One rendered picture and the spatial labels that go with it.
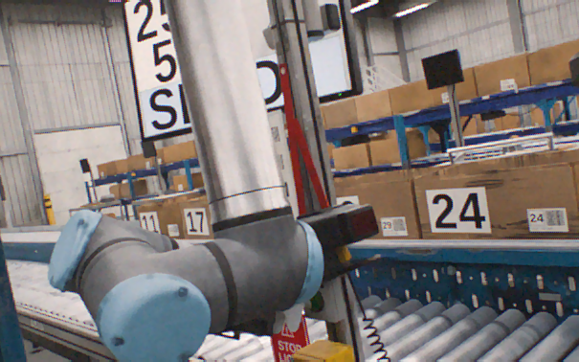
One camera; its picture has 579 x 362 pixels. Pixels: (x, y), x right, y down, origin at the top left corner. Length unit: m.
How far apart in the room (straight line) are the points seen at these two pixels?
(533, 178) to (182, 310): 0.95
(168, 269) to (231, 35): 0.25
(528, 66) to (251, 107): 5.69
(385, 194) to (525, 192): 0.38
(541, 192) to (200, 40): 0.89
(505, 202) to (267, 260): 0.86
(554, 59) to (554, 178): 4.86
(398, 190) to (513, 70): 4.87
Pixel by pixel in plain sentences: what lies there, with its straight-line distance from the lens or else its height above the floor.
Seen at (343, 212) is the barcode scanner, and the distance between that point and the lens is 0.71.
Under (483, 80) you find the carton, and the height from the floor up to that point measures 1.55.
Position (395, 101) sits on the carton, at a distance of 7.02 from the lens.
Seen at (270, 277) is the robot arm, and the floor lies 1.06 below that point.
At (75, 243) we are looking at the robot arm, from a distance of 0.59.
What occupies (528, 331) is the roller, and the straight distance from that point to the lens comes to 1.20.
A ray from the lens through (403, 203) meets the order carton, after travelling 1.47.
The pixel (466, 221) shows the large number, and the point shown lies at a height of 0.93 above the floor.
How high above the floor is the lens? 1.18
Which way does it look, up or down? 3 degrees down
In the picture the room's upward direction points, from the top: 10 degrees counter-clockwise
